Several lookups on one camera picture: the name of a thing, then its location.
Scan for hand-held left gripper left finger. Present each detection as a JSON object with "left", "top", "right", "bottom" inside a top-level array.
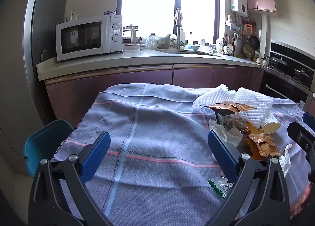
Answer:
[{"left": 29, "top": 131, "right": 112, "bottom": 226}]

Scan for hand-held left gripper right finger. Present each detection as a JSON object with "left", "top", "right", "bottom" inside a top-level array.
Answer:
[{"left": 207, "top": 130, "right": 291, "bottom": 226}]

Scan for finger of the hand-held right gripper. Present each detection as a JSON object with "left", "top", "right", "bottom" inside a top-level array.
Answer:
[
  {"left": 302, "top": 112, "right": 315, "bottom": 128},
  {"left": 287, "top": 121, "right": 315, "bottom": 160}
]

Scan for orange peel piece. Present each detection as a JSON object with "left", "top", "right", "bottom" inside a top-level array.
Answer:
[
  {"left": 242, "top": 121, "right": 263, "bottom": 144},
  {"left": 250, "top": 146, "right": 262, "bottom": 161}
]

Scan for teal plastic bin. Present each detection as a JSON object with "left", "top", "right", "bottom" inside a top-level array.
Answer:
[{"left": 23, "top": 120, "right": 74, "bottom": 178}]

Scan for white foam fruit net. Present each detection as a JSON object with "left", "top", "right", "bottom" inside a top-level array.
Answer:
[
  {"left": 193, "top": 84, "right": 237, "bottom": 116},
  {"left": 233, "top": 87, "right": 274, "bottom": 119}
]

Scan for crumpled white tissue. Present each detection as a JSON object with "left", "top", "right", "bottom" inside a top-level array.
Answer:
[
  {"left": 209, "top": 119, "right": 243, "bottom": 148},
  {"left": 278, "top": 144, "right": 293, "bottom": 178}
]

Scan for clear green-edged wrapper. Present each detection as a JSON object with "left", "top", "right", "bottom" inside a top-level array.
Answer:
[{"left": 208, "top": 176, "right": 234, "bottom": 200}]

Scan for white plastic bottle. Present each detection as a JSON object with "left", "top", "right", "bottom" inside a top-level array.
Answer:
[{"left": 260, "top": 114, "right": 281, "bottom": 135}]

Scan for clear plastic barcode wrapper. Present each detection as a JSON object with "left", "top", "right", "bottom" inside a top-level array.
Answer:
[{"left": 214, "top": 108, "right": 246, "bottom": 133}]

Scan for copper foil wrapper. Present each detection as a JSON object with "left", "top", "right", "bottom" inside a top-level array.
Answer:
[
  {"left": 247, "top": 133, "right": 281, "bottom": 161},
  {"left": 204, "top": 101, "right": 256, "bottom": 114}
]

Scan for built-in black oven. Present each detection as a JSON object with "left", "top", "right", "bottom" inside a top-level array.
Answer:
[{"left": 258, "top": 71, "right": 311, "bottom": 109}]

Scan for black lidded pot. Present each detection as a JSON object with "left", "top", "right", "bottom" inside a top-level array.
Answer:
[{"left": 293, "top": 67, "right": 312, "bottom": 82}]

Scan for black cooking pot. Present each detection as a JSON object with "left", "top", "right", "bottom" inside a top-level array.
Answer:
[{"left": 264, "top": 54, "right": 289, "bottom": 72}]

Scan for grey checked tablecloth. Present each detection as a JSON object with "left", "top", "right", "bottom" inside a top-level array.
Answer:
[{"left": 52, "top": 83, "right": 315, "bottom": 226}]

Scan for black range hood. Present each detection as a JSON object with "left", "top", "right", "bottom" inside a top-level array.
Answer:
[{"left": 269, "top": 40, "right": 315, "bottom": 69}]

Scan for small steel pot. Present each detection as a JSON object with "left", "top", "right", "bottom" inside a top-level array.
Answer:
[{"left": 256, "top": 56, "right": 269, "bottom": 67}]

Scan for purple base cabinets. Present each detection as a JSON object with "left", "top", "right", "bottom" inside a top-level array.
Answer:
[{"left": 44, "top": 65, "right": 265, "bottom": 128}]

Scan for stack of bowls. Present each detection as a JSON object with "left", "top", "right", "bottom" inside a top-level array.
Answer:
[{"left": 242, "top": 44, "right": 254, "bottom": 58}]

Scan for black frying pan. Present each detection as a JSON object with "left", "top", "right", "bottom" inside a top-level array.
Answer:
[{"left": 250, "top": 35, "right": 260, "bottom": 50}]

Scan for white kitchen countertop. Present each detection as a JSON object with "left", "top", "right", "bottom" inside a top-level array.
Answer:
[{"left": 36, "top": 48, "right": 262, "bottom": 82}]

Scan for white utensil holder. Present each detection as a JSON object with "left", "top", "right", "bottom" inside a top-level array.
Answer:
[{"left": 223, "top": 35, "right": 235, "bottom": 56}]

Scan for white tray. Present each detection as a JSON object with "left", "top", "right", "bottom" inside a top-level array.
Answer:
[{"left": 122, "top": 43, "right": 142, "bottom": 52}]

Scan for steel refrigerator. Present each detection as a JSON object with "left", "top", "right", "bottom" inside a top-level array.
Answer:
[{"left": 0, "top": 0, "right": 72, "bottom": 175}]

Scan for white microwave oven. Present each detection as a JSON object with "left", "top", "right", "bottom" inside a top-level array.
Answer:
[{"left": 55, "top": 15, "right": 123, "bottom": 62}]

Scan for clear plastic bag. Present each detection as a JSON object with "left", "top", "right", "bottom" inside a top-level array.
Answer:
[{"left": 141, "top": 38, "right": 158, "bottom": 49}]

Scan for green bag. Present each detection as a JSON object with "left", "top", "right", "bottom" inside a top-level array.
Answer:
[{"left": 157, "top": 34, "right": 172, "bottom": 49}]

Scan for glass teapot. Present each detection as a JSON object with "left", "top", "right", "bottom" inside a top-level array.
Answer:
[{"left": 122, "top": 23, "right": 140, "bottom": 44}]

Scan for steel kitchen faucet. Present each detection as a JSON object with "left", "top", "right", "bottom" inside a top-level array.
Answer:
[{"left": 173, "top": 8, "right": 188, "bottom": 50}]

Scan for white figurine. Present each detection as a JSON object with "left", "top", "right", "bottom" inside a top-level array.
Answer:
[{"left": 66, "top": 10, "right": 79, "bottom": 21}]

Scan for kitchen window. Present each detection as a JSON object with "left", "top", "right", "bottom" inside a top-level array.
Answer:
[{"left": 118, "top": 0, "right": 221, "bottom": 46}]

